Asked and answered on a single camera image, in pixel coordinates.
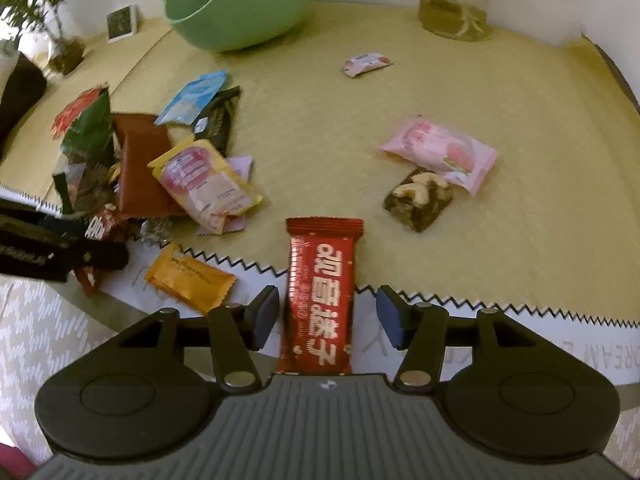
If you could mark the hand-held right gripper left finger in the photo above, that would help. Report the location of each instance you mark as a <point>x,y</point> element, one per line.
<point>265,317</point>

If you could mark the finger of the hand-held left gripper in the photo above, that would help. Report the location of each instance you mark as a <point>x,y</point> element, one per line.
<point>105,257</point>

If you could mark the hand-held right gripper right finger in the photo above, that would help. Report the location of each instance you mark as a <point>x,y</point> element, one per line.
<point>392,320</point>

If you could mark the red snack bar packet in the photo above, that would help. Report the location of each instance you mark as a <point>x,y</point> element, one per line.
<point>102,227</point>
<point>320,300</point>

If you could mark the brown red snack packet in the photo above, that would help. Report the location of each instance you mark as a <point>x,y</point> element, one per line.
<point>142,170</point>

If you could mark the clear nut bar packet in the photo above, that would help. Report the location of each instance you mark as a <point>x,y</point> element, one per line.
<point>417,200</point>

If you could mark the dark green snack packet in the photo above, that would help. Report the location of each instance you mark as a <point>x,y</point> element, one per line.
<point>90,130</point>

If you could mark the large pink snack packet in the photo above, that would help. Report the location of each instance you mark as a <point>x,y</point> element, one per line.
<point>435,152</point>

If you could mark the black snack packet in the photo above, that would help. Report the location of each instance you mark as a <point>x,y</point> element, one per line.
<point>217,122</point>

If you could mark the green plastic basin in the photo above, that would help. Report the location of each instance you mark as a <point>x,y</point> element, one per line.
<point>240,20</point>

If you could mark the orange snack packet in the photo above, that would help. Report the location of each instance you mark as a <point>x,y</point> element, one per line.
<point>190,280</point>

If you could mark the beige patterned tablecloth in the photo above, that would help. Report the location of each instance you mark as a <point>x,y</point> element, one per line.
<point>30,340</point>

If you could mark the yellow pink snack packet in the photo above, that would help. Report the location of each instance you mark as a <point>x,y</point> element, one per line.
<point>205,180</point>

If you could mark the lilac snack packet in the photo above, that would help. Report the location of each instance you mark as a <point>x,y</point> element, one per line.
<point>241,166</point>

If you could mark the white zigzag-edged printed mat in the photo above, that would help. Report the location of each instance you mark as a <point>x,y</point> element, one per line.
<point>550,340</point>

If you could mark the light blue snack packet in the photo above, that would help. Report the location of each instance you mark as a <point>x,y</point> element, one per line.
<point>192,97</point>

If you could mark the white towel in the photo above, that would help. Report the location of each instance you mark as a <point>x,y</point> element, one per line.
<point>5,65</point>

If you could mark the leafy plant in glass vase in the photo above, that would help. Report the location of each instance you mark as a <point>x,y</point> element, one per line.
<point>67,55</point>

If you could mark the magenta cloth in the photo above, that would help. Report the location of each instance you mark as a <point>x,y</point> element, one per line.
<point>10,460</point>

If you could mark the white digital thermometer clock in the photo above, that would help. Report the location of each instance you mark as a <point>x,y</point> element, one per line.
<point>122,22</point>

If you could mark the small pink candy packet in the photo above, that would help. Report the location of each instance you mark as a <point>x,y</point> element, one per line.
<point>367,63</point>

